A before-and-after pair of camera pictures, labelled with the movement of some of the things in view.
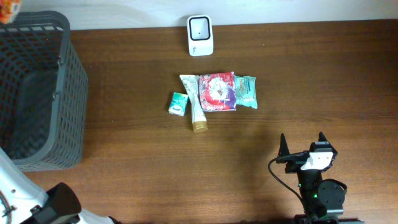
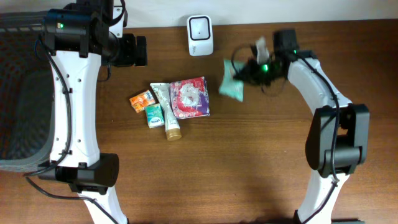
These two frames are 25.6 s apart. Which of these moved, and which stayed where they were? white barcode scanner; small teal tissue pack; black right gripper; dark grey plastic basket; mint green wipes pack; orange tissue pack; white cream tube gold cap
Moved: small teal tissue pack; mint green wipes pack; white cream tube gold cap; orange tissue pack; black right gripper
Stayed: dark grey plastic basket; white barcode scanner
